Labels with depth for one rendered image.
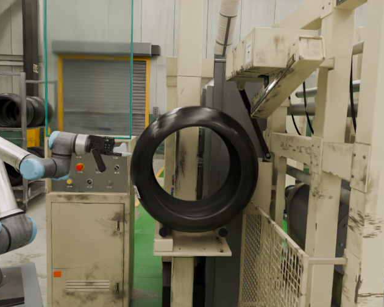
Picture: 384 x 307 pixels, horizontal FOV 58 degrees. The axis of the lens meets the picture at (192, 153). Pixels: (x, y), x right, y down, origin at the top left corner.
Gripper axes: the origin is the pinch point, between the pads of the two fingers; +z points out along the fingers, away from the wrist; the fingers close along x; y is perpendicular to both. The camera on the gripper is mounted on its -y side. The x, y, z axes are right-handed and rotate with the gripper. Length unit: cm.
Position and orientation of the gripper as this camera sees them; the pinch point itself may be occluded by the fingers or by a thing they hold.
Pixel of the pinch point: (130, 155)
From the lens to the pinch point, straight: 167.5
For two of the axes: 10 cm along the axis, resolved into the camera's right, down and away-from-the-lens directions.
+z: 9.9, 1.4, 0.9
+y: 1.5, -9.8, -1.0
